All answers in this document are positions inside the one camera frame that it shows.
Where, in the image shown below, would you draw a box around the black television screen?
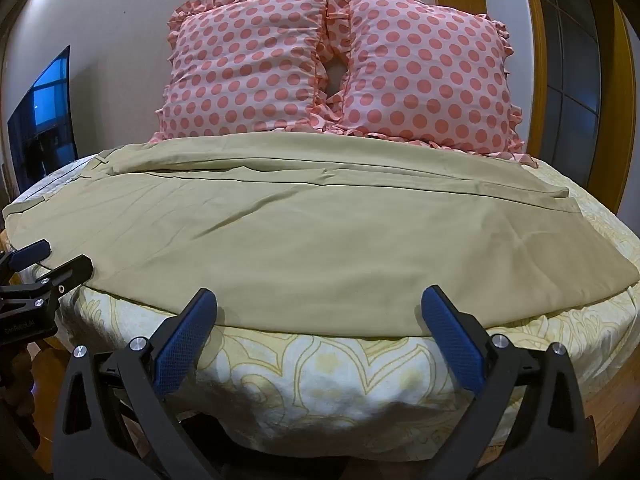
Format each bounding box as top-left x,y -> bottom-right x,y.
7,46 -> 80,196

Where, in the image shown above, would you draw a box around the wooden framed glass door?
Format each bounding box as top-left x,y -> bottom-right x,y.
432,0 -> 640,241

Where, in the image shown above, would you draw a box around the khaki pants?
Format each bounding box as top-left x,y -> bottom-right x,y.
2,132 -> 640,337

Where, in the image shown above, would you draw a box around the bed with floral sheet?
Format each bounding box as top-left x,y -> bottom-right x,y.
10,157 -> 640,463

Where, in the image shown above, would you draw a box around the pink polka dot pillow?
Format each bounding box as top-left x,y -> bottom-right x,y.
320,0 -> 541,168
149,0 -> 333,142

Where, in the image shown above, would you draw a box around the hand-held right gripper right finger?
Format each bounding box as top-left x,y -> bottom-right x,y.
421,285 -> 591,480

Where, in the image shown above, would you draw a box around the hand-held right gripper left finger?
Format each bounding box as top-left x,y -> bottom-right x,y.
52,287 -> 219,480

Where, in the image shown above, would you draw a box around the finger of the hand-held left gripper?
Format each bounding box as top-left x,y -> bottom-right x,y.
0,255 -> 94,311
0,239 -> 53,273

